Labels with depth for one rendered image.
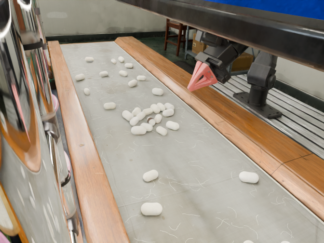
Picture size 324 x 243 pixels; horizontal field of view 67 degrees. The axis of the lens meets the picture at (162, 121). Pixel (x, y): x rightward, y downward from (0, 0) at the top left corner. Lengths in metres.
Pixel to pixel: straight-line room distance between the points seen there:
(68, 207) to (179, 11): 0.22
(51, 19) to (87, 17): 0.59
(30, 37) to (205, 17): 0.12
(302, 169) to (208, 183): 0.18
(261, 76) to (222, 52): 0.27
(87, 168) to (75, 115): 0.22
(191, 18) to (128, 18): 4.96
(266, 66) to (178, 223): 0.63
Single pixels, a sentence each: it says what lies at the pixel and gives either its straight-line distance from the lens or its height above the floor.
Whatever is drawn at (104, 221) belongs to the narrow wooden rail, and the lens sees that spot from 0.40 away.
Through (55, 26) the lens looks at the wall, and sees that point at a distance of 5.00.
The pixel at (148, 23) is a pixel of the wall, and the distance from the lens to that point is 5.29.
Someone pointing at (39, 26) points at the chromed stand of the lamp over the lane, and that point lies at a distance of 1.03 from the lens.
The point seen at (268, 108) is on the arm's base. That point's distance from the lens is 0.96.
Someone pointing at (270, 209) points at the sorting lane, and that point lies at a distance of 0.48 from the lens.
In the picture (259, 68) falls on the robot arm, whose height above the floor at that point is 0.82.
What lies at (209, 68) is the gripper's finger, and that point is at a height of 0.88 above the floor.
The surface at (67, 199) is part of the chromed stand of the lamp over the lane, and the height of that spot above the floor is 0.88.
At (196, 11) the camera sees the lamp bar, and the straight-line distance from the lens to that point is 0.20.
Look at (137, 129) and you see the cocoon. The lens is 0.59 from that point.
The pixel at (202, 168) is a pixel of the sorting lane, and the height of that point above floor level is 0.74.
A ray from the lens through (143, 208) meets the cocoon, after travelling 0.42.
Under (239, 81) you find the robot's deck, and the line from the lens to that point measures 1.21.
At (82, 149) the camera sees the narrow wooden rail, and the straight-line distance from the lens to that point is 0.53.
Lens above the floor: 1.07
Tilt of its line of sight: 30 degrees down
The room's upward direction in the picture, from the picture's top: 2 degrees clockwise
